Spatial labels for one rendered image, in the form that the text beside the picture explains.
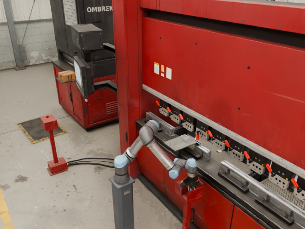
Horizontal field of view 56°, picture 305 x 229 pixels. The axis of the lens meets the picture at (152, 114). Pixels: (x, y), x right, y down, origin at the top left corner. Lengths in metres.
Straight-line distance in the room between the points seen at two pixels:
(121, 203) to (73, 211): 0.98
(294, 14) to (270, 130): 0.78
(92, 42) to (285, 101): 1.98
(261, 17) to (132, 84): 1.73
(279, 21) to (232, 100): 0.69
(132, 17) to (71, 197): 2.25
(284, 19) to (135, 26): 1.67
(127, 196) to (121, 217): 0.23
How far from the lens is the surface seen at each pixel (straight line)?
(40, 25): 9.37
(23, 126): 5.68
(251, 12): 2.12
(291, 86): 2.02
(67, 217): 3.59
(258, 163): 2.36
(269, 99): 2.12
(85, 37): 3.13
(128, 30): 3.14
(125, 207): 2.85
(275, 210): 2.42
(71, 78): 4.64
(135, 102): 3.40
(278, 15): 2.00
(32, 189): 4.10
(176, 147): 2.75
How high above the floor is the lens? 2.47
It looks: 26 degrees down
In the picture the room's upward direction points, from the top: straight up
